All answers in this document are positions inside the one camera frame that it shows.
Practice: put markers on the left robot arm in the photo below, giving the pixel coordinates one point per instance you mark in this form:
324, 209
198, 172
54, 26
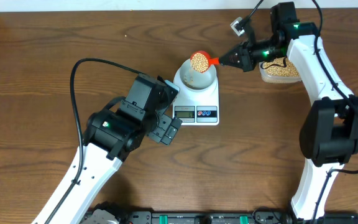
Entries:
111, 134

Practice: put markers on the clear plastic container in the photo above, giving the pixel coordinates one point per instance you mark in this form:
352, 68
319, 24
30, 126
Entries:
274, 79

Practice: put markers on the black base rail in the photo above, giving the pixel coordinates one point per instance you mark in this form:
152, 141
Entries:
112, 213

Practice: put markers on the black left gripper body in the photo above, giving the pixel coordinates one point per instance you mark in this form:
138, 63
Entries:
160, 127

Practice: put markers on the yellow soybeans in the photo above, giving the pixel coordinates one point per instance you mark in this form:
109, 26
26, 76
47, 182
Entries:
280, 67

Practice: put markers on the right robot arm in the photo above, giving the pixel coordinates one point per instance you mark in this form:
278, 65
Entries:
329, 135

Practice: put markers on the red measuring scoop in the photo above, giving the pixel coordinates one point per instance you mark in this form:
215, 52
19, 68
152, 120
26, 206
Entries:
201, 61

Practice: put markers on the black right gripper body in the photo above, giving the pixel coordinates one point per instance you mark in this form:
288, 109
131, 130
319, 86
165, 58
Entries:
261, 51

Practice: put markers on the white digital kitchen scale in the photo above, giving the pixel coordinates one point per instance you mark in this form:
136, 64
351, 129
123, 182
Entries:
197, 107

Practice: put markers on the grey round bowl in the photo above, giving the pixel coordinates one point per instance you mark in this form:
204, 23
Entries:
196, 80

